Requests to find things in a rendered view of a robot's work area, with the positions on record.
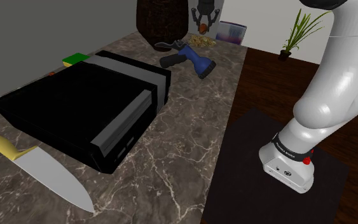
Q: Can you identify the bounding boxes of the yellow-handled kitchen knife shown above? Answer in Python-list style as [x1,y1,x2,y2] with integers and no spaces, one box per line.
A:
[0,127,96,214]

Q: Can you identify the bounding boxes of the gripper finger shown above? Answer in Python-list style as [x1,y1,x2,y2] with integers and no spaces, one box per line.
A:
[191,7,203,26]
[207,8,221,32]

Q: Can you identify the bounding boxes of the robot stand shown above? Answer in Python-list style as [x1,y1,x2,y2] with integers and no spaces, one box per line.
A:
[202,106,350,224]

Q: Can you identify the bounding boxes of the black and grey flat box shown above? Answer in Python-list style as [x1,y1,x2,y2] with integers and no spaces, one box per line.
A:
[0,50,172,175]

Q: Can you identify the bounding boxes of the purple and white box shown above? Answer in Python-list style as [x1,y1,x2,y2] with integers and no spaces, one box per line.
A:
[215,20,247,46]

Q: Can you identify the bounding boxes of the green and yellow sponge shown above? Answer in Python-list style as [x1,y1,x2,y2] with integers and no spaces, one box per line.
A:
[62,52,90,67]

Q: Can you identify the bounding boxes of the blue and black spray nozzle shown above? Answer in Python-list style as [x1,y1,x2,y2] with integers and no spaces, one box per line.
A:
[154,39,217,80]

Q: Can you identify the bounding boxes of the green potted plant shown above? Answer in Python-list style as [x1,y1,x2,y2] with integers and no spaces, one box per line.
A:
[278,8,333,62]

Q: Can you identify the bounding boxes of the beige crumbly pile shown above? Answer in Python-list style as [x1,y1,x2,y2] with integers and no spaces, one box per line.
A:
[187,34,217,48]

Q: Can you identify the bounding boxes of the dark brown woven basket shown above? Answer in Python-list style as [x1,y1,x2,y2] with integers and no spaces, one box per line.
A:
[135,0,189,53]

